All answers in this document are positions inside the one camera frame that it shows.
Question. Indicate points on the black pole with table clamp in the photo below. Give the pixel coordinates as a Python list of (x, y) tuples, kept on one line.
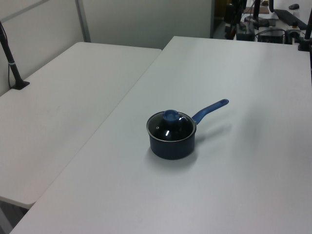
[(307, 29)]

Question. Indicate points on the black monitor stand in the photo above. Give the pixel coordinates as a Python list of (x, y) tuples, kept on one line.
[(256, 12)]

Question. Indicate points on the dark device with green spot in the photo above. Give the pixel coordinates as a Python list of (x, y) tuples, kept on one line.
[(245, 31)]

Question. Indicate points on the black computer keyboard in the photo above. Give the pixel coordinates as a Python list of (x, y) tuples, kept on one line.
[(288, 16)]

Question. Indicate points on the silver and black box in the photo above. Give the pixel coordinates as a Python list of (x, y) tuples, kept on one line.
[(271, 35)]

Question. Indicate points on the glass lid with blue knob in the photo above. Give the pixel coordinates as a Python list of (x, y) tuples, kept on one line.
[(168, 117)]

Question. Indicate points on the grey metal partition post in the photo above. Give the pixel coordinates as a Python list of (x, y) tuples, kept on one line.
[(84, 22)]

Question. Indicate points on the black upright box device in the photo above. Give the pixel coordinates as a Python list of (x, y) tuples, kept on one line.
[(230, 13)]

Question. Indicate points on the white side table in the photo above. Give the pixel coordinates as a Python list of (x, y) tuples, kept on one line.
[(61, 109)]

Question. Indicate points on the black computer mouse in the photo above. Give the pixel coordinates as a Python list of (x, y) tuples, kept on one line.
[(294, 6)]

